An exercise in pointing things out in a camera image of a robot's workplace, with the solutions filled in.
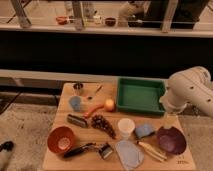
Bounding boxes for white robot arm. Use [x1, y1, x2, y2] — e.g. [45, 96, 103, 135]
[159, 66, 213, 129]

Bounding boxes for orange carrot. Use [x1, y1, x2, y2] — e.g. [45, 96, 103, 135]
[83, 104, 104, 118]

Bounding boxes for green plastic tray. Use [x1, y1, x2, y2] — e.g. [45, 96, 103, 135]
[116, 78, 165, 116]

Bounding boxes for light blue cloth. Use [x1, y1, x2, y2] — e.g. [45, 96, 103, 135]
[115, 140, 144, 171]

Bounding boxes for dark bowl in background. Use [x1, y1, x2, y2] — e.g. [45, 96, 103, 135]
[105, 17, 116, 27]

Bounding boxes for blue plastic cup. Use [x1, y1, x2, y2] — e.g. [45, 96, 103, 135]
[69, 96, 81, 112]

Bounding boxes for white plastic cup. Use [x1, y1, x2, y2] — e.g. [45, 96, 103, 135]
[118, 118, 135, 139]

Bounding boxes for wooden handled utensils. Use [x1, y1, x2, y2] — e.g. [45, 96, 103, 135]
[137, 141, 167, 162]

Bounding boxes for orange bowl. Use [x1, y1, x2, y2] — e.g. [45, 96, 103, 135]
[47, 126, 75, 155]

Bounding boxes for metal spoon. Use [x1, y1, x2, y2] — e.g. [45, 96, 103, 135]
[87, 85, 103, 100]

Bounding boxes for black handled brush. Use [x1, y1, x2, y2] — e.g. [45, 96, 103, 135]
[63, 143, 96, 158]

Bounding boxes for red bowl in background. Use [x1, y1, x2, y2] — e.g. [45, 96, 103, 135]
[56, 16, 68, 25]

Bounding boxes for blue sponge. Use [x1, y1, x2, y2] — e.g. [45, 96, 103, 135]
[134, 124, 155, 139]

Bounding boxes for bunch of dark grapes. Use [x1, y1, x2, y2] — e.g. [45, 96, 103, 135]
[91, 115, 116, 139]

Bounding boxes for purple bowl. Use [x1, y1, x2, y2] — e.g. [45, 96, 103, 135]
[157, 127, 187, 155]

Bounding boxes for wooden table board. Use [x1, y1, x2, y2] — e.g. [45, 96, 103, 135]
[42, 83, 196, 171]

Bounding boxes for yellow peach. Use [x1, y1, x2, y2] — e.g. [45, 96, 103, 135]
[104, 99, 115, 111]

